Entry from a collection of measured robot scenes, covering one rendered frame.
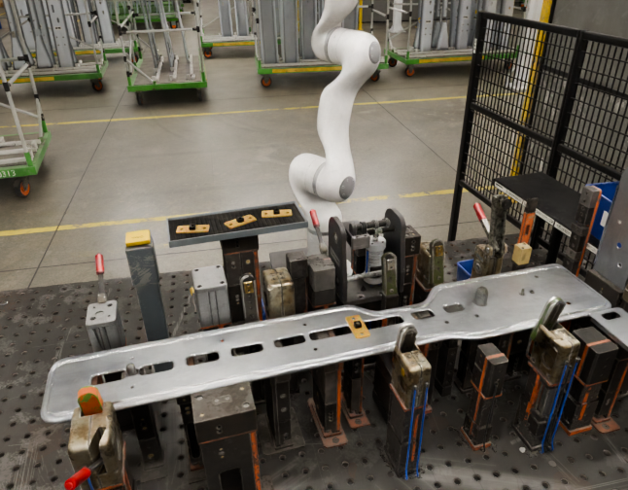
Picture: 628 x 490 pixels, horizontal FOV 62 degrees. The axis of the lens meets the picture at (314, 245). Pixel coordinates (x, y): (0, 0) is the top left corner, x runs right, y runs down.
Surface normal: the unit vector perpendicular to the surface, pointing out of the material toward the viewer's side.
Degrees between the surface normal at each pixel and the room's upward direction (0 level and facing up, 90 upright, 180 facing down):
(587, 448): 0
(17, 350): 0
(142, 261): 90
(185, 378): 0
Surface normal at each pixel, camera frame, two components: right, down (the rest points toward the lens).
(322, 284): 0.28, 0.48
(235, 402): -0.01, -0.87
